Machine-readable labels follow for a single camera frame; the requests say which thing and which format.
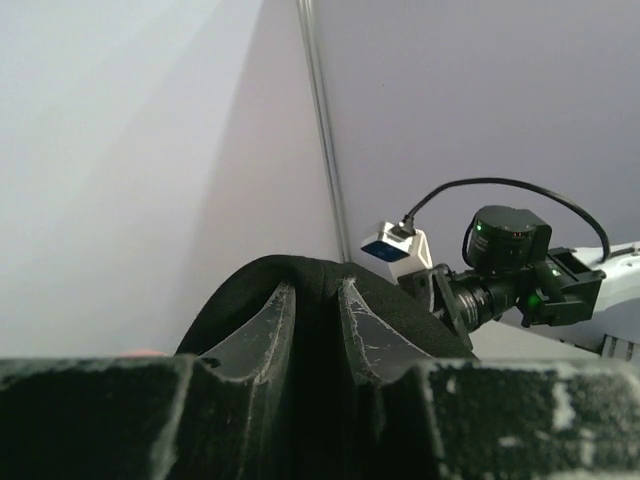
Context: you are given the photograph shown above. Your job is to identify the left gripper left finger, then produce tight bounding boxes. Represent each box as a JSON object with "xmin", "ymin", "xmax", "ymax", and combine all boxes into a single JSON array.
[{"xmin": 1, "ymin": 284, "xmax": 296, "ymax": 479}]

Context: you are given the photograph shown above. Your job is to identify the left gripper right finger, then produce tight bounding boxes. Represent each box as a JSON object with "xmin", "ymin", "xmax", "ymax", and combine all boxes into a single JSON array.
[{"xmin": 338, "ymin": 281, "xmax": 639, "ymax": 479}]

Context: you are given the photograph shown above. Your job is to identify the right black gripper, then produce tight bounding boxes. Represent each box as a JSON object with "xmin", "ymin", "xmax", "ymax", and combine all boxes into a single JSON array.
[{"xmin": 398, "ymin": 263, "xmax": 473, "ymax": 350}]

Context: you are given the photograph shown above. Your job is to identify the dark cap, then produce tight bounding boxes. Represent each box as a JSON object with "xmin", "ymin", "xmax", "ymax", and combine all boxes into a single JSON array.
[{"xmin": 174, "ymin": 254, "xmax": 476, "ymax": 361}]

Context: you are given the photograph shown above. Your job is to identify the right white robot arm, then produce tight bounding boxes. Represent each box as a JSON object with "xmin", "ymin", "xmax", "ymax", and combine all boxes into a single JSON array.
[{"xmin": 394, "ymin": 205, "xmax": 639, "ymax": 343}]

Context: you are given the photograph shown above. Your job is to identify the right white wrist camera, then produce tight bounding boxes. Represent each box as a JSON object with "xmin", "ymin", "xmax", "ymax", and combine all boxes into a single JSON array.
[{"xmin": 360, "ymin": 222, "xmax": 434, "ymax": 284}]

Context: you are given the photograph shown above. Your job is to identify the right black camera cable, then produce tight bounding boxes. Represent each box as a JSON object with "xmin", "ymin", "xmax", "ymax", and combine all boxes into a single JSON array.
[{"xmin": 392, "ymin": 176, "xmax": 611, "ymax": 261}]

